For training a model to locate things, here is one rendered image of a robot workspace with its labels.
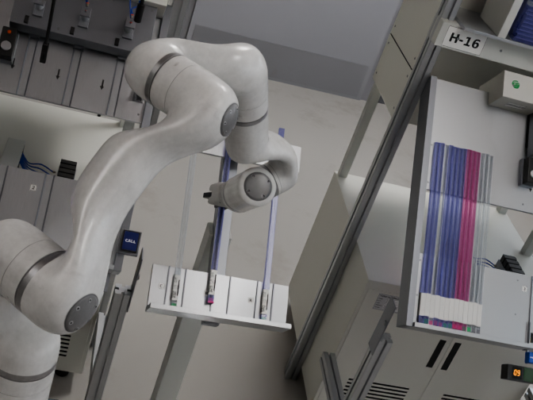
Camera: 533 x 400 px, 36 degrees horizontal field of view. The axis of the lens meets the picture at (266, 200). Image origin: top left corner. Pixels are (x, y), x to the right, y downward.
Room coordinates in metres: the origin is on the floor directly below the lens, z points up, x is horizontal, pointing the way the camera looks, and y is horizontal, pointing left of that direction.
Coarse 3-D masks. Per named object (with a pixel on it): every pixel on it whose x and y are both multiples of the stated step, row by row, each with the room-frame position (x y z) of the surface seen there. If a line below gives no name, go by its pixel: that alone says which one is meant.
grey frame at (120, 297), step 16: (176, 0) 2.10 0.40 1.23; (176, 16) 2.12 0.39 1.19; (176, 32) 2.11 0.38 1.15; (112, 288) 2.11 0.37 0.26; (128, 288) 1.66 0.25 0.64; (112, 304) 1.62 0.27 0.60; (112, 320) 1.62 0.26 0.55; (112, 336) 1.64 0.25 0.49; (112, 352) 1.63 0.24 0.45; (96, 368) 1.62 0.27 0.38; (96, 384) 1.63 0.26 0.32
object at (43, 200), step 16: (0, 176) 1.64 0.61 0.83; (16, 176) 1.66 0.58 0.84; (32, 176) 1.67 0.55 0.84; (48, 176) 1.69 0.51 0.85; (0, 192) 1.62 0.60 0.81; (16, 192) 1.64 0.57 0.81; (32, 192) 1.65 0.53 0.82; (48, 192) 1.67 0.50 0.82; (64, 192) 1.68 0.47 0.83; (0, 208) 1.60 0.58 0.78; (16, 208) 1.61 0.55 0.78; (32, 208) 1.63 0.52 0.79; (48, 208) 1.64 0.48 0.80; (64, 208) 1.66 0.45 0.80; (32, 224) 1.60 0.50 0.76; (48, 224) 1.62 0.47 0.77; (64, 224) 1.63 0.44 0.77; (64, 240) 1.61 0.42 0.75; (112, 256) 1.63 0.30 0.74
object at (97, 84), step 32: (0, 0) 1.92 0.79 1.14; (0, 32) 1.87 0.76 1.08; (0, 64) 1.82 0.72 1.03; (32, 64) 1.85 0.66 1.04; (64, 64) 1.88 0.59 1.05; (96, 64) 1.92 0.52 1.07; (32, 96) 1.80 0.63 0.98; (64, 96) 1.83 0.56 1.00; (96, 96) 1.86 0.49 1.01; (128, 96) 1.90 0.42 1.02
